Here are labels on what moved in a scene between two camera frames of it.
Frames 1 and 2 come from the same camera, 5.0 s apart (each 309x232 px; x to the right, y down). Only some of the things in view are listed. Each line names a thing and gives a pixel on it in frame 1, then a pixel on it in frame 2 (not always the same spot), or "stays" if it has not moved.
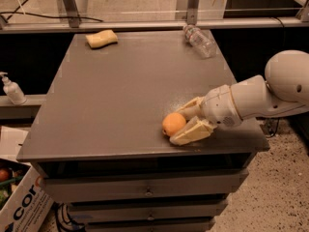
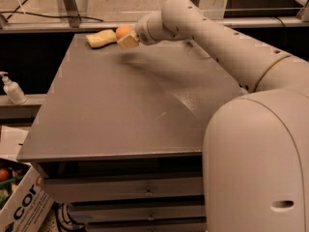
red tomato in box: [3, 175] stays
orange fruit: [173, 123] -> [123, 31]
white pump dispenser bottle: [13, 90] stays
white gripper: [217, 105] -> [144, 32]
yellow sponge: [101, 39] stays
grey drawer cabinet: [98, 136] stays
